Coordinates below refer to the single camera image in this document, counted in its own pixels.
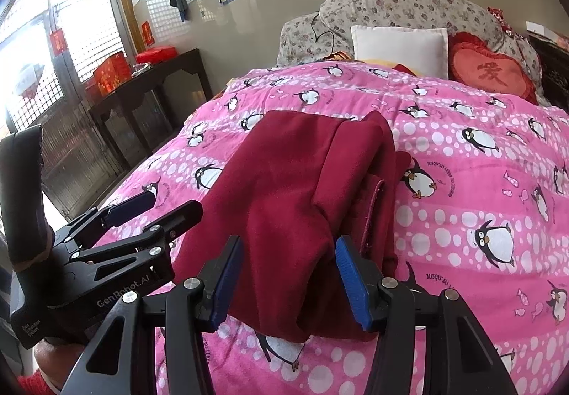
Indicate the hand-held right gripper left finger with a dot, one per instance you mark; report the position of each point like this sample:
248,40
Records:
226,279

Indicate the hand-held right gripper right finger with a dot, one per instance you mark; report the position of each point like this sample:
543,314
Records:
353,284

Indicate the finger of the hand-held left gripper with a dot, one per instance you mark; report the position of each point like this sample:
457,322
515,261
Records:
182,217
131,208

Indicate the maroon fleece garment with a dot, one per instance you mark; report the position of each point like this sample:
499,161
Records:
284,199

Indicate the person's left forearm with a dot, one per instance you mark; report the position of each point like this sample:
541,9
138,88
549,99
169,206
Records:
44,366

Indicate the dark wooden console table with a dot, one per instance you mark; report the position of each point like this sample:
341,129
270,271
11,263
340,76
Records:
146,110

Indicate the red square gift box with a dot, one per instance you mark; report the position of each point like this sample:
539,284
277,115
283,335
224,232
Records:
111,74

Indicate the red flat gift box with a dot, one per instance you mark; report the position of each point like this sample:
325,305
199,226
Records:
155,54

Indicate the red paper door decoration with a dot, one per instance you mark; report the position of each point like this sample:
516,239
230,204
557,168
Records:
147,34
58,42

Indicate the lattice window door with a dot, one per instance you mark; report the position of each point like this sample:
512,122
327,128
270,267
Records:
80,43

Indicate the pink penguin print blanket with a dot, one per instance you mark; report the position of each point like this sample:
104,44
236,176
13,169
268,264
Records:
466,163

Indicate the yellow and red cloth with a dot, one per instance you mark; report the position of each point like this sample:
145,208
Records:
382,63

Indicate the white pillow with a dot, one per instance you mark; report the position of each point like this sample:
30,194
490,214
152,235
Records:
400,50

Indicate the red heart cushion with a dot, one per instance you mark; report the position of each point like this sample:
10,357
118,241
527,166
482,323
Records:
489,70

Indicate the floral print quilt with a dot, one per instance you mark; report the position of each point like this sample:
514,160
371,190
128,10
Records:
400,8

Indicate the dark wooden cabinet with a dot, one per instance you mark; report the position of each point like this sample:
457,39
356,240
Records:
553,66

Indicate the red patterned cushion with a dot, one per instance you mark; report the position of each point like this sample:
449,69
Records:
502,19

